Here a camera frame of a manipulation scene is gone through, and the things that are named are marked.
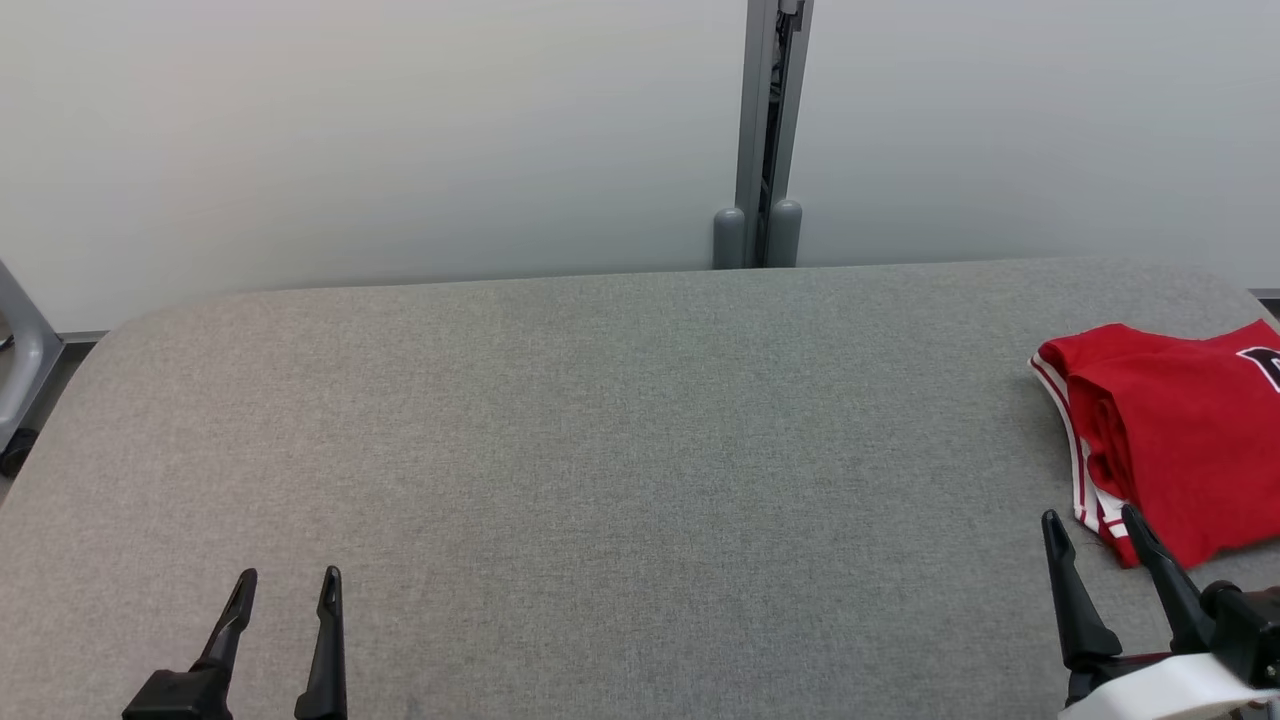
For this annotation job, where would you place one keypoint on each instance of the grey cylinder post foot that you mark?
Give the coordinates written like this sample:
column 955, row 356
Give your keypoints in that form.
column 786, row 235
column 729, row 240

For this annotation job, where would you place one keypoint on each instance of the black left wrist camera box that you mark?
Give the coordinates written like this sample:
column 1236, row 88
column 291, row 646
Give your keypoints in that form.
column 180, row 695

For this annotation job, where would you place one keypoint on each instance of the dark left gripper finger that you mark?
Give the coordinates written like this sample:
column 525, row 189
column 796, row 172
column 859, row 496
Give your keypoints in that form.
column 230, row 625
column 328, row 650

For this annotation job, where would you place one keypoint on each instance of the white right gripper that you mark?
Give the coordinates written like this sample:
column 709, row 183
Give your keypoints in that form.
column 1160, row 695

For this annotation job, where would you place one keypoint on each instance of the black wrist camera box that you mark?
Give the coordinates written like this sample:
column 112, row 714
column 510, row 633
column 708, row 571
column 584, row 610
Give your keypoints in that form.
column 1250, row 630
column 180, row 695

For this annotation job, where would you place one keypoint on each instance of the grey partition post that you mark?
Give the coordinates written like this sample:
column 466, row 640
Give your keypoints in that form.
column 770, row 90

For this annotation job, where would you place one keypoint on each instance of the grey metal table leg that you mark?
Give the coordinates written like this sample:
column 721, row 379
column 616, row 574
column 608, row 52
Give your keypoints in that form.
column 25, row 360

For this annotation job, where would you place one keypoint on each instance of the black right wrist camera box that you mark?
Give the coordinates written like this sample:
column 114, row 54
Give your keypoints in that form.
column 1250, row 630

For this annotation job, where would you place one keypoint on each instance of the red jersey with white trim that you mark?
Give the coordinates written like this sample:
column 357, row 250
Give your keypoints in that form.
column 1180, row 430

